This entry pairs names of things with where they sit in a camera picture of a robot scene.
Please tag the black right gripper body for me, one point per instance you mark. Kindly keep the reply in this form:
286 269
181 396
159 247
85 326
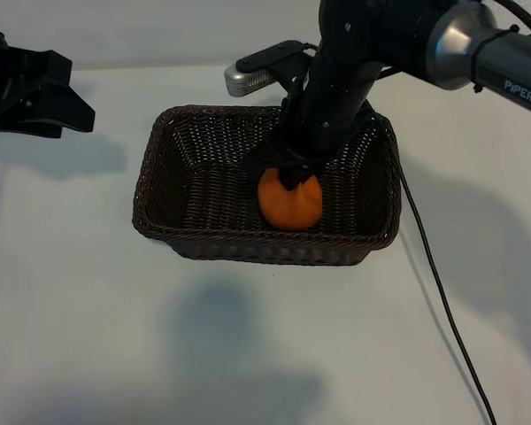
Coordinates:
327 110

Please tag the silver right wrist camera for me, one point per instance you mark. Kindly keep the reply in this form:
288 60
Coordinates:
243 82

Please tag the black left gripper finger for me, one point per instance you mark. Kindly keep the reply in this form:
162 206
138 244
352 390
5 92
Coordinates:
66 110
26 127

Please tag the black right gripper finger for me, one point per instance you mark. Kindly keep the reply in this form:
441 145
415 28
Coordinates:
290 179
307 173

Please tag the orange with knobbed top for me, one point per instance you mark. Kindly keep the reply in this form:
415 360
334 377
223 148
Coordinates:
287 212

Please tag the dark brown wicker basket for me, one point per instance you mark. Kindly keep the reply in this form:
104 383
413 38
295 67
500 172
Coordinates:
212 208

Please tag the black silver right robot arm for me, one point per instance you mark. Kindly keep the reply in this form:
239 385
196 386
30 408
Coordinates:
460 44

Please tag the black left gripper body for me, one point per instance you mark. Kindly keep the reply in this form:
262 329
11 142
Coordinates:
13 79

